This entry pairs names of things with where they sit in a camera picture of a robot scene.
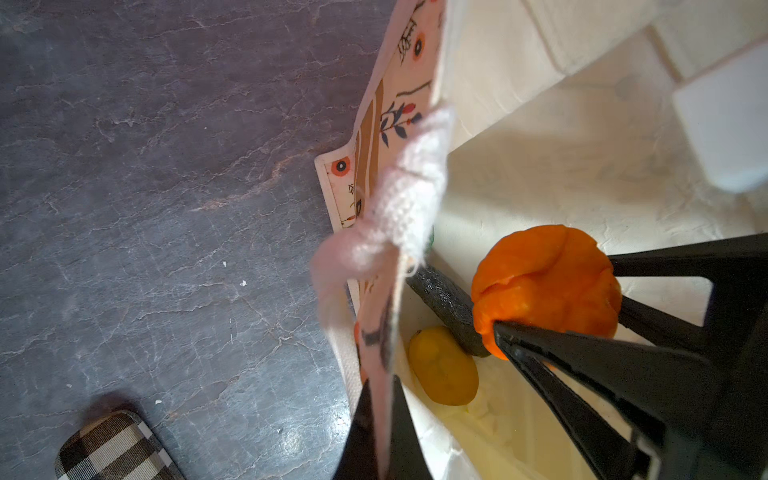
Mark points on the yellow lemon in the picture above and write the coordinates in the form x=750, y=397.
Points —
x=448, y=375

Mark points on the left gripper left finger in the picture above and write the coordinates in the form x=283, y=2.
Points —
x=358, y=457

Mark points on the cream canvas grocery bag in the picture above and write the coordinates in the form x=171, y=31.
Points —
x=602, y=151

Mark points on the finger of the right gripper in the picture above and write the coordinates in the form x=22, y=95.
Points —
x=687, y=402

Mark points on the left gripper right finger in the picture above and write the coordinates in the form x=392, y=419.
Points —
x=407, y=461

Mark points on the plaid case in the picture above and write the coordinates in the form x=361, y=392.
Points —
x=118, y=446

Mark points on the orange pumpkin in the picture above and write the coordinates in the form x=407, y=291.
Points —
x=551, y=277

